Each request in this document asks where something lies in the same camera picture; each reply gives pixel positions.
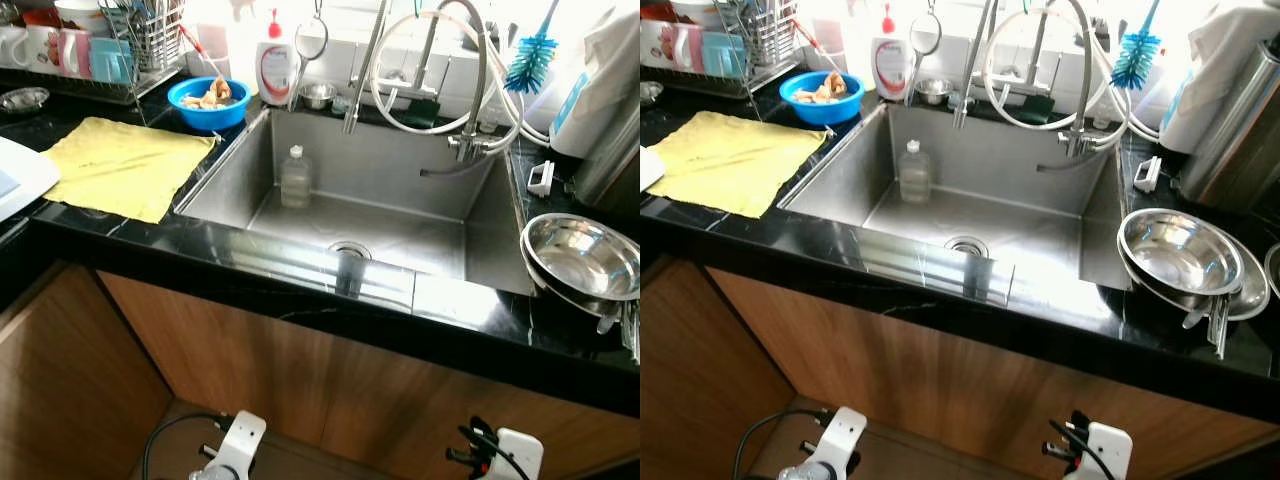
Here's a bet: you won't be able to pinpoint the large steel bowl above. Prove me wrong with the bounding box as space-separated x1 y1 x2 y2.
1117 208 1246 298
521 212 641 301

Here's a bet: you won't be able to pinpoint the steel cylindrical pot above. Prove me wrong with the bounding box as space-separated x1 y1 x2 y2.
572 100 641 206
1178 40 1280 206

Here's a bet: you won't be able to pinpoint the wide-rimmed steel basin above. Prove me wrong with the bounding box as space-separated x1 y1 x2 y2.
521 240 641 319
1120 235 1271 323

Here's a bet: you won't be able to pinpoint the yellow terry cloth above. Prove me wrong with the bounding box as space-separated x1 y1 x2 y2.
40 116 218 225
645 110 831 220

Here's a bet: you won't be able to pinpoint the white water purifier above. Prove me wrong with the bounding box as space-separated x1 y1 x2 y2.
548 0 641 161
1160 0 1280 156

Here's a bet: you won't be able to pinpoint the white mug with picture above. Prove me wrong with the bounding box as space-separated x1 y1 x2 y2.
25 25 66 73
640 20 681 69

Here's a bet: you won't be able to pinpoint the pink mug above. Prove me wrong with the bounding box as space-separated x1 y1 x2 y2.
672 25 706 73
58 30 93 79

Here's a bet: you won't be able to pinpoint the light blue mug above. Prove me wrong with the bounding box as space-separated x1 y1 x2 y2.
700 32 746 78
88 38 134 83

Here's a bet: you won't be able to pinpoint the blue bottle brush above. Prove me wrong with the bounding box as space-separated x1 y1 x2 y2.
1110 0 1163 91
504 0 561 95

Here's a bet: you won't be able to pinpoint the steel spring pull-down faucet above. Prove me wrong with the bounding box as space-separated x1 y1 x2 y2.
953 0 1111 161
343 0 506 166

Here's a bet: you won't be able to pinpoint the blue plastic bowl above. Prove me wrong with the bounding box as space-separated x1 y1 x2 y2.
779 70 866 127
167 76 252 132

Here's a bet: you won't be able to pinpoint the white bowl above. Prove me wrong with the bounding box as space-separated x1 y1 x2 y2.
55 0 111 36
670 0 721 26

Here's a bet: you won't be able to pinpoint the brown food scraps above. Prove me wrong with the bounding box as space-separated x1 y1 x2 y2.
180 78 234 110
792 72 848 104

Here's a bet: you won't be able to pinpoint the stainless steel sink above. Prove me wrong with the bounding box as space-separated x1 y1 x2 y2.
778 100 1136 293
175 105 536 298

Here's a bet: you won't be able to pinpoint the red and white brush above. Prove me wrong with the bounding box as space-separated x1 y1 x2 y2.
790 18 831 71
178 22 216 76

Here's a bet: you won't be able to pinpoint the clear plastic cup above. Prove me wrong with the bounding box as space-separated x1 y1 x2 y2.
812 15 851 73
195 20 241 79

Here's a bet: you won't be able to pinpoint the square steel tap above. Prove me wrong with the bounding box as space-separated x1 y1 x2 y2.
378 8 453 109
990 5 1061 101

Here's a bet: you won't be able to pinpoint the clear plastic bottle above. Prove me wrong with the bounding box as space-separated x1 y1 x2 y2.
280 144 313 209
898 139 932 204

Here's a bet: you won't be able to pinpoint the white red-pump soap bottle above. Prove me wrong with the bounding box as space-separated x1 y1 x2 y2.
255 8 299 107
870 3 913 102

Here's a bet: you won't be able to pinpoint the brown wooden cabinet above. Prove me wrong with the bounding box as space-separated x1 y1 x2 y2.
640 255 1280 480
0 262 641 480

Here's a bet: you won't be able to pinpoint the steel mesh strainer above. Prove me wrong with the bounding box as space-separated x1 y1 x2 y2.
288 0 329 111
903 0 943 106

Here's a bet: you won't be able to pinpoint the plain white mug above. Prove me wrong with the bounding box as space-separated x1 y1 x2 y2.
0 25 31 69

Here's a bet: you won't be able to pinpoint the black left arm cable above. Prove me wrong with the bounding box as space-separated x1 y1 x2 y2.
142 412 233 480
732 408 831 480

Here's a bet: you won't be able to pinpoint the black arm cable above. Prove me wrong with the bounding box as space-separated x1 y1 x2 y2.
732 408 831 480
1042 410 1111 480
445 415 531 480
142 412 233 480

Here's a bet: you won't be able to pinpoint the steel wire dish rack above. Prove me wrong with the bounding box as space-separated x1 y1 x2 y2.
640 0 801 99
0 0 191 106

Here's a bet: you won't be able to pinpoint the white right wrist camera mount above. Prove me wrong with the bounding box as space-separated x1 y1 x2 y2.
1085 422 1134 480
487 428 545 480

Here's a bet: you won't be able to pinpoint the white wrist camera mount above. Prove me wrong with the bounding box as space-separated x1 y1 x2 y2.
487 428 545 480
1085 422 1134 480
800 406 867 480
205 410 268 480

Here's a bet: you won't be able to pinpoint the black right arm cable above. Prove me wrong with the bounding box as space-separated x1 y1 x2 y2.
445 415 531 480
1042 410 1111 480

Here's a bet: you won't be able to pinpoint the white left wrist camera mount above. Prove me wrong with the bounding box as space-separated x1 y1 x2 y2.
800 406 867 480
205 410 268 480

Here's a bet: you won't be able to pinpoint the white looped hose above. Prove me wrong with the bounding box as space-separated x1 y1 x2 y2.
368 8 551 146
983 5 1161 141

